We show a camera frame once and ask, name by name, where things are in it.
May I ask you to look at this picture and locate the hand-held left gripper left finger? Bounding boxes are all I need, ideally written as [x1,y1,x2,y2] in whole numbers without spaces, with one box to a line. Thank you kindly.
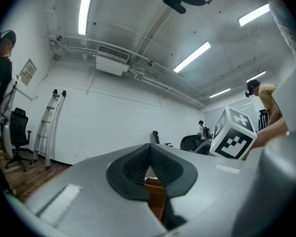
[24,143,169,237]

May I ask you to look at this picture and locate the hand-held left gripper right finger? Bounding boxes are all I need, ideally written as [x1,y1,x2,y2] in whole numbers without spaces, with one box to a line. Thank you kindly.
[150,143,247,237]

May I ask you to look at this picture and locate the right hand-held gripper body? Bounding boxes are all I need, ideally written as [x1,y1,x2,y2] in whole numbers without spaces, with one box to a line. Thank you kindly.
[209,106,258,160]

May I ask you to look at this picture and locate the person's right forearm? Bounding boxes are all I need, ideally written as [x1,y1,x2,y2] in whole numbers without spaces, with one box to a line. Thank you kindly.
[244,117,290,159]

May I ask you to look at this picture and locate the striped chair back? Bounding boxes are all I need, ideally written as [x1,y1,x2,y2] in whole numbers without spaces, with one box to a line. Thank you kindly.
[258,109,270,133]

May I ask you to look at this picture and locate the black office chair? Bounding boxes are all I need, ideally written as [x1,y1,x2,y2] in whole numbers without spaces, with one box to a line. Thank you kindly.
[152,130,174,148]
[180,134,203,153]
[5,107,33,173]

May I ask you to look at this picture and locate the long ceiling light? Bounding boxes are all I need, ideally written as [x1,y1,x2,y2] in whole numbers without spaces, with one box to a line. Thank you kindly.
[77,0,97,36]
[237,3,271,27]
[209,87,231,99]
[245,70,267,83]
[173,41,212,74]

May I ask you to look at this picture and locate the aluminium ladder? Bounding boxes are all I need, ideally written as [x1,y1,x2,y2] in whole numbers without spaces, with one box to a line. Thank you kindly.
[33,89,67,170]

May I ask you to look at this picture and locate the white ceiling pipes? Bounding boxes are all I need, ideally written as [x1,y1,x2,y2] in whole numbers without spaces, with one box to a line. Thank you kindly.
[46,34,207,109]

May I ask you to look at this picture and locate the white air conditioner unit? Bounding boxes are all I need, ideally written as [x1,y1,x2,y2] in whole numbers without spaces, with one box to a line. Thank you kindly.
[95,44,131,77]

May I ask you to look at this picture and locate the black head camera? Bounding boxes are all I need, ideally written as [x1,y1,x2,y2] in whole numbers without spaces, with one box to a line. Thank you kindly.
[162,0,187,15]

